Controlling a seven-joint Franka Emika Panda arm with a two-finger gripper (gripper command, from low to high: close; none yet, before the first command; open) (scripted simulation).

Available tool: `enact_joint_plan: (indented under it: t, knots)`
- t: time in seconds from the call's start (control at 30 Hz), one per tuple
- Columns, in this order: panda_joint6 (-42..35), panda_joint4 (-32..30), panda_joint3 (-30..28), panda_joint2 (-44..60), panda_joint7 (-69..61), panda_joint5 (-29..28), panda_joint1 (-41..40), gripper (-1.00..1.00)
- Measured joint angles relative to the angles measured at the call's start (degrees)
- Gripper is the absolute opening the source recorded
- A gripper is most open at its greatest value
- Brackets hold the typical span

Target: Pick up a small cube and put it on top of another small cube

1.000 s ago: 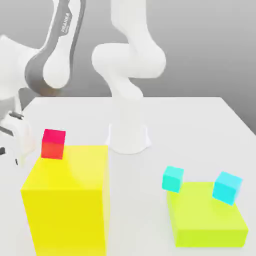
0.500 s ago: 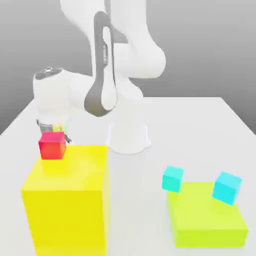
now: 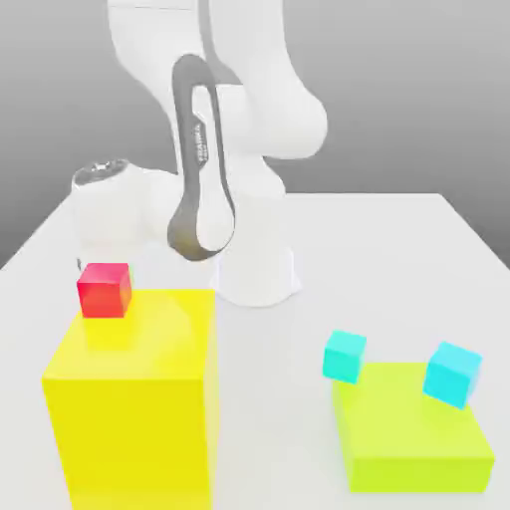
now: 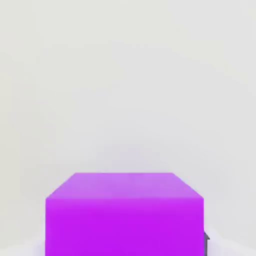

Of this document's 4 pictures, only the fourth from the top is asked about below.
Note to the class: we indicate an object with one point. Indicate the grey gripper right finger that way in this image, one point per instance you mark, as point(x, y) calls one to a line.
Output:
point(212, 246)

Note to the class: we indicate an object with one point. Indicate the small purple cube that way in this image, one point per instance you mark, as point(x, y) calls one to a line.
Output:
point(124, 220)

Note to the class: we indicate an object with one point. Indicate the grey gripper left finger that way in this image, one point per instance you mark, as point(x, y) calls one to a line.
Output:
point(39, 250)

